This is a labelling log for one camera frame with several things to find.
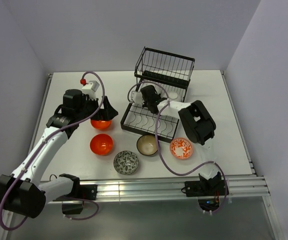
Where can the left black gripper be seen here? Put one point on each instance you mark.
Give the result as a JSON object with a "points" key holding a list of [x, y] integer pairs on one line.
{"points": [[107, 113]]}

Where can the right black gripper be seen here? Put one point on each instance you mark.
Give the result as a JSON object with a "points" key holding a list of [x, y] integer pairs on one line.
{"points": [[145, 105]]}

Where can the brown beige bowl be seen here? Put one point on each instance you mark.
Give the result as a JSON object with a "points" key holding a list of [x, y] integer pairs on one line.
{"points": [[146, 145]]}

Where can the black white patterned bowl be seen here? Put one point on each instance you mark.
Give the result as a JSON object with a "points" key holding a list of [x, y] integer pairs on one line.
{"points": [[125, 162]]}

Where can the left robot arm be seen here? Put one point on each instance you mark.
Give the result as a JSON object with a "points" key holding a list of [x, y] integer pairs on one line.
{"points": [[21, 192]]}

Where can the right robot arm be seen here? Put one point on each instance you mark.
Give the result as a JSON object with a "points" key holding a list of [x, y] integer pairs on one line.
{"points": [[198, 126]]}

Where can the far orange bowl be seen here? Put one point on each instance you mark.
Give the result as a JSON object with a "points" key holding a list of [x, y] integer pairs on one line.
{"points": [[101, 124]]}

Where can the near orange bowl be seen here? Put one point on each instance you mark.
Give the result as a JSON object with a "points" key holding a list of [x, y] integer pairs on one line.
{"points": [[101, 144]]}

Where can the orange white patterned bowl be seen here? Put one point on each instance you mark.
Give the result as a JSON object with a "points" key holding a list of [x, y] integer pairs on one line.
{"points": [[181, 148]]}

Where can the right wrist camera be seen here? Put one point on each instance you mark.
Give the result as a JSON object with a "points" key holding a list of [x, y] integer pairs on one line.
{"points": [[136, 97]]}

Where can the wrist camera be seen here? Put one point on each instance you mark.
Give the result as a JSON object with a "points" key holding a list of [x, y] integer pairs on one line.
{"points": [[136, 97], [89, 88]]}

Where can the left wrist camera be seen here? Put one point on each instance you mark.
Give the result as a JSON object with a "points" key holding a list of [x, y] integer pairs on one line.
{"points": [[89, 88]]}

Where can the black wire dish rack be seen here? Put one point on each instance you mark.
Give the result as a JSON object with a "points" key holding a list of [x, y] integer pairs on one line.
{"points": [[171, 71]]}

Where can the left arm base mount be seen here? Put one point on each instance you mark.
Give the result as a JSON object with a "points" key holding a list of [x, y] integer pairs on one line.
{"points": [[74, 205]]}

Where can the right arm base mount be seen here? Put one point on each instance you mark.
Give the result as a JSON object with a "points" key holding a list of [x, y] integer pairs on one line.
{"points": [[204, 188]]}

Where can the aluminium mounting rail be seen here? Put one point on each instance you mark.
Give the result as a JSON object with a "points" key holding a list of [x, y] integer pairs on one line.
{"points": [[163, 189]]}

